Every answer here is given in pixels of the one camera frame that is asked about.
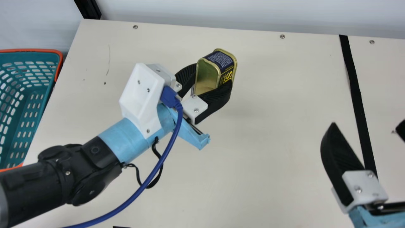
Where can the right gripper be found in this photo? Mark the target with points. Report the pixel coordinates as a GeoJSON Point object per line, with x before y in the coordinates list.
{"type": "Point", "coordinates": [379, 217]}

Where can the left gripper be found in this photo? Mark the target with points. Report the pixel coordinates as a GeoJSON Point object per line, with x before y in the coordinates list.
{"type": "Point", "coordinates": [126, 139]}

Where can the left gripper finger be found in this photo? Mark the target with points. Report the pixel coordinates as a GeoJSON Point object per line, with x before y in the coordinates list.
{"type": "Point", "coordinates": [215, 103]}

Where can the gold rectangular tin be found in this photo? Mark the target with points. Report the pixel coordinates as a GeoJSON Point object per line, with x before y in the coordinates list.
{"type": "Point", "coordinates": [207, 74]}

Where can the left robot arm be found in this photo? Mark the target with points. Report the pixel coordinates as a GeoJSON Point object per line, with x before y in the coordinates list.
{"type": "Point", "coordinates": [47, 183]}

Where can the black strip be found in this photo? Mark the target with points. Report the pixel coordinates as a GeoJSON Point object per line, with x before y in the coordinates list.
{"type": "Point", "coordinates": [356, 95]}

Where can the teal shopping basket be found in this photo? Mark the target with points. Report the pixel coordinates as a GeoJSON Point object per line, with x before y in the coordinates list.
{"type": "Point", "coordinates": [19, 57]}

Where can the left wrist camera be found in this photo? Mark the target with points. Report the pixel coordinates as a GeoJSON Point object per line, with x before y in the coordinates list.
{"type": "Point", "coordinates": [139, 91]}

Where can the black post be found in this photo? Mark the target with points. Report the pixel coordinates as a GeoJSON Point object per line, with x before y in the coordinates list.
{"type": "Point", "coordinates": [88, 8]}

